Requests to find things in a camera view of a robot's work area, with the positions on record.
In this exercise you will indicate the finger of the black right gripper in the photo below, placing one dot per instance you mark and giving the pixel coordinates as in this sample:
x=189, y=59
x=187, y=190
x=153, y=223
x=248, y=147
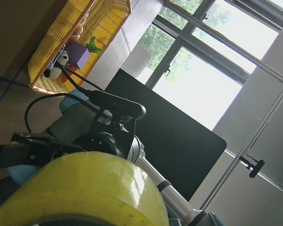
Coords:
x=22, y=154

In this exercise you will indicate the yellow plastic basket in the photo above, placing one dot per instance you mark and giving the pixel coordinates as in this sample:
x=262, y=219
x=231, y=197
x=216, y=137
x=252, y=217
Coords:
x=84, y=29

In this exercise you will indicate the toy croissant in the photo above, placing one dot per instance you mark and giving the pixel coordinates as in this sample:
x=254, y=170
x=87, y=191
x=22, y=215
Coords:
x=78, y=30

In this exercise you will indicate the yellow tape roll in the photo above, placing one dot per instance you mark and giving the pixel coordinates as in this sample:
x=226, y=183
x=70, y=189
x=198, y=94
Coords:
x=86, y=189

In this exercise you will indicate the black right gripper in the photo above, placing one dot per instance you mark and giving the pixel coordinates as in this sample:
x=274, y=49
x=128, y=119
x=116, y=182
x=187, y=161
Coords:
x=118, y=144

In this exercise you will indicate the purple foam block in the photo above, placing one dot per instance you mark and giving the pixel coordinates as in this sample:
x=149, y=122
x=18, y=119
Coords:
x=78, y=55

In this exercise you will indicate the window frame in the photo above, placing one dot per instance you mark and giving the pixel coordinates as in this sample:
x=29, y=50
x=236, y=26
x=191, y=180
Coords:
x=223, y=36

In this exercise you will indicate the black monitor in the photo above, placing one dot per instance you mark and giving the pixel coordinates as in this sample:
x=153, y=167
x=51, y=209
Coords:
x=180, y=148

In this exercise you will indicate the panda figurine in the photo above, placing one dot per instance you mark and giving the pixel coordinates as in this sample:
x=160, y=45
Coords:
x=57, y=67

